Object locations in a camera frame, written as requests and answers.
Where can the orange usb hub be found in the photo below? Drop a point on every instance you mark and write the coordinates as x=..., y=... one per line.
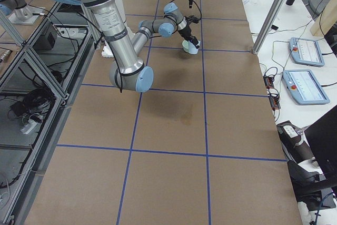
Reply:
x=269, y=81
x=274, y=102

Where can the wooden board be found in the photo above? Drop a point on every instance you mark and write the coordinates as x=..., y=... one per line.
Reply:
x=325, y=20

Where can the teach pendant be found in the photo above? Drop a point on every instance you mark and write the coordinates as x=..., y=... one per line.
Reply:
x=306, y=52
x=304, y=88

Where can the near teach pendant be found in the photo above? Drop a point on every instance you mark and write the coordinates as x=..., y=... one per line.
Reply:
x=304, y=88

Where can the near orange usb hub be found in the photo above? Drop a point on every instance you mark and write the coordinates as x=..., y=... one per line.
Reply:
x=274, y=102

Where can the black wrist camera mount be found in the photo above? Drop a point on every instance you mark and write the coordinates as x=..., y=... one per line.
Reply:
x=192, y=19

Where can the aluminium frame post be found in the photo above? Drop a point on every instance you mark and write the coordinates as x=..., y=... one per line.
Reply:
x=271, y=16

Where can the green ceramic bowl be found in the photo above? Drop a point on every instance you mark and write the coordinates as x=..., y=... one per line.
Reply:
x=184, y=45

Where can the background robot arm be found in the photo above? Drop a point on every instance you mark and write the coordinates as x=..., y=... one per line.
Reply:
x=18, y=11

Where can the far orange usb hub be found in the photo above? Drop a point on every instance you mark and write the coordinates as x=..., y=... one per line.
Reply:
x=269, y=81

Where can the white power strip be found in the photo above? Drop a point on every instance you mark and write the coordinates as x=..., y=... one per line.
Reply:
x=28, y=127

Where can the white pedestal column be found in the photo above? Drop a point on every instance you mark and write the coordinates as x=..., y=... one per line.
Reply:
x=118, y=22

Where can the far teach pendant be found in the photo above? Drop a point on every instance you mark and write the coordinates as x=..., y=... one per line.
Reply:
x=306, y=52

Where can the light blue plastic cup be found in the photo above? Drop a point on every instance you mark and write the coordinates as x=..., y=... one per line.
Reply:
x=193, y=49

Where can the black monitor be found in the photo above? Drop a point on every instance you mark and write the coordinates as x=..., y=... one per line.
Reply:
x=321, y=136

